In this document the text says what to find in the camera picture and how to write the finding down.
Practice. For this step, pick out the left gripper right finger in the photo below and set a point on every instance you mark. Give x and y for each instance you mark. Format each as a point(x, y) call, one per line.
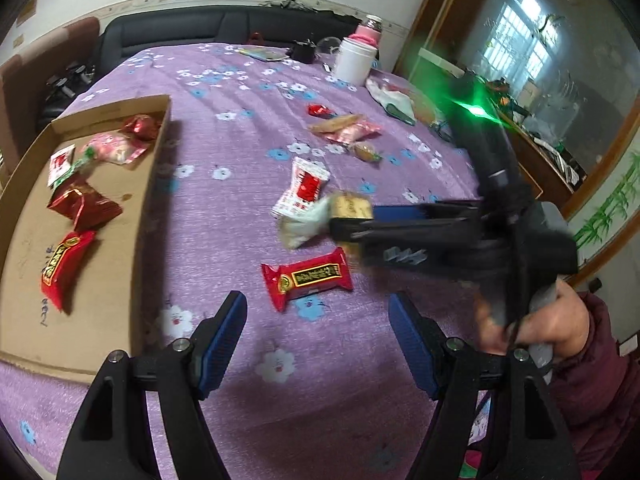
point(526, 437)

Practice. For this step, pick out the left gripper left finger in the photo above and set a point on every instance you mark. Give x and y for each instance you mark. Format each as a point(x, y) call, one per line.
point(111, 435)

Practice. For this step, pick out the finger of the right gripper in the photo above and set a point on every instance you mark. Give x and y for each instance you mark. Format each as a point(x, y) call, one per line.
point(453, 237)
point(441, 209)

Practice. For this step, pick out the yellow cracker packet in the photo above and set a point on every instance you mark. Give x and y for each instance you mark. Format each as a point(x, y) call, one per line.
point(348, 205)

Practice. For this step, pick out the red peanut snack packet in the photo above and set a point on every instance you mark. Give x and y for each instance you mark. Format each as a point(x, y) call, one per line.
point(303, 278)

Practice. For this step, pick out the red white snack packet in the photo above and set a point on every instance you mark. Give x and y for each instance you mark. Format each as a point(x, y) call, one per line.
point(306, 185)

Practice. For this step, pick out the green white snack packet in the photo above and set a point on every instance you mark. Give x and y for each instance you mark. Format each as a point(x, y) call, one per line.
point(294, 232)

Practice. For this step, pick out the round pastry packet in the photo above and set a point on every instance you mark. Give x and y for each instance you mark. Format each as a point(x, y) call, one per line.
point(366, 152)

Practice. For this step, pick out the pink snack packet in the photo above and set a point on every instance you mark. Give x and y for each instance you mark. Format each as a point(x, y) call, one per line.
point(353, 133)

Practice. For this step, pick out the small red candy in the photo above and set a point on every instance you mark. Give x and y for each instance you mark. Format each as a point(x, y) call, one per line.
point(320, 111)

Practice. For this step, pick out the small red snack bag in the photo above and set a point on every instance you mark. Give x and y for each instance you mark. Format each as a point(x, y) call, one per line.
point(63, 265)

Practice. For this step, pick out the large dark red snack bag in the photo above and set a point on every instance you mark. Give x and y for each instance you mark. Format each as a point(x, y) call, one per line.
point(86, 208)

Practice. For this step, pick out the small white red packet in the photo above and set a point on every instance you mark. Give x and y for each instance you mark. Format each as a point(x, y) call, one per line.
point(59, 163)

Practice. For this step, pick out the green candy packet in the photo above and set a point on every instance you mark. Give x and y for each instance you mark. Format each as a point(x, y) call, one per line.
point(83, 163)

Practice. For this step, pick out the long yellow biscuit packet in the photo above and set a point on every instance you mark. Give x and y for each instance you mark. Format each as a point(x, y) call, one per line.
point(334, 124)

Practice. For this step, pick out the person's right hand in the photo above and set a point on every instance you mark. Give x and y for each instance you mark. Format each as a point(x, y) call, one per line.
point(565, 324)

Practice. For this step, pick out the white and green glove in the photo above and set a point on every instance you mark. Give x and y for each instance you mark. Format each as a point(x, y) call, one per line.
point(394, 103)

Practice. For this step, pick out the purple floral tablecloth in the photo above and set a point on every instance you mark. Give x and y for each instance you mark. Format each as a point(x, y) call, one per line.
point(189, 172)

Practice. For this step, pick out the white plastic jar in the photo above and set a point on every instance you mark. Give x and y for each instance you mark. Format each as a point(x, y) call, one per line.
point(354, 61)

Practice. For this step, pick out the wooden cabinet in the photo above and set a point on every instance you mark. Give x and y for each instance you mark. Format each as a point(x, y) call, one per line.
point(566, 72)

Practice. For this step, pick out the pink sleeved glass bottle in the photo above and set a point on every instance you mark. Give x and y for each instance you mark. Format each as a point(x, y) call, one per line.
point(369, 31)

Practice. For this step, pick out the black small box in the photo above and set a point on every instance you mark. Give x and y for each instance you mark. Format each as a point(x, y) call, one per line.
point(303, 51)

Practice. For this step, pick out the booklet on table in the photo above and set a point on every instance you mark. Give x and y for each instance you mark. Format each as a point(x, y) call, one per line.
point(263, 54)

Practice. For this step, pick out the cardboard box tray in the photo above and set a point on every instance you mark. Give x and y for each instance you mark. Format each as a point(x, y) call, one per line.
point(100, 311)

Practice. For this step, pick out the black sofa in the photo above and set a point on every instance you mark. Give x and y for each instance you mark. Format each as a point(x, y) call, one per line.
point(271, 26)

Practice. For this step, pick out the brown armchair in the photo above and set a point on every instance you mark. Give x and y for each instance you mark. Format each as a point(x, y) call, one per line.
point(24, 81)

